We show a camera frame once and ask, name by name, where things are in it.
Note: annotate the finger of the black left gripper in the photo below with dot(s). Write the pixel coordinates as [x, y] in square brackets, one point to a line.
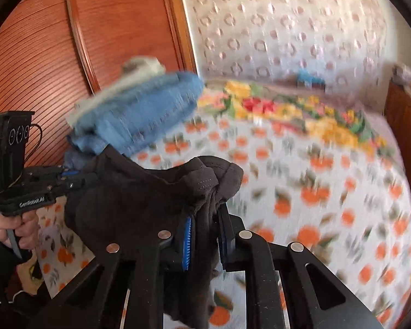
[80, 181]
[68, 173]

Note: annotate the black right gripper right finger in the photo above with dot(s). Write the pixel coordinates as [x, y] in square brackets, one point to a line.
[231, 257]

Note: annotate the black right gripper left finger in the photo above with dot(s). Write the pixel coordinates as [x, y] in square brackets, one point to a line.
[181, 243]

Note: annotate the black pants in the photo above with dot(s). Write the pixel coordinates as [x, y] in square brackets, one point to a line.
[136, 208]

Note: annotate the person's left hand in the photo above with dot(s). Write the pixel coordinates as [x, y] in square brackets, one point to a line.
[25, 226]

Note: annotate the folded blue jeans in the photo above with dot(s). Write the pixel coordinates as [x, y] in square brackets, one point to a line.
[134, 119]

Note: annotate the orange-print bed sheet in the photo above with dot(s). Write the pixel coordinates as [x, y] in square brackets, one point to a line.
[350, 208]

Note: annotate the folded beige pants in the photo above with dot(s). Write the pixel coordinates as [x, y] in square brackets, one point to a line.
[137, 70]

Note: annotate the wooden wardrobe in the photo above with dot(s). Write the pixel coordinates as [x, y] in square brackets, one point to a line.
[55, 52]

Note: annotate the floral blanket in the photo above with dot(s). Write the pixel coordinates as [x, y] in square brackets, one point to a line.
[333, 120]

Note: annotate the cardboard box with blue item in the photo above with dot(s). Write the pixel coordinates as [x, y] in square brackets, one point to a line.
[306, 80]

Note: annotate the pink circle-pattern curtain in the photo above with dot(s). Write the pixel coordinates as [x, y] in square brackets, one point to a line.
[340, 41]

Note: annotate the stack of papers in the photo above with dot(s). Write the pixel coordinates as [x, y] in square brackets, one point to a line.
[401, 75]

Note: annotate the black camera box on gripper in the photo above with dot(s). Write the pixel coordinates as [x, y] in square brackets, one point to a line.
[14, 135]

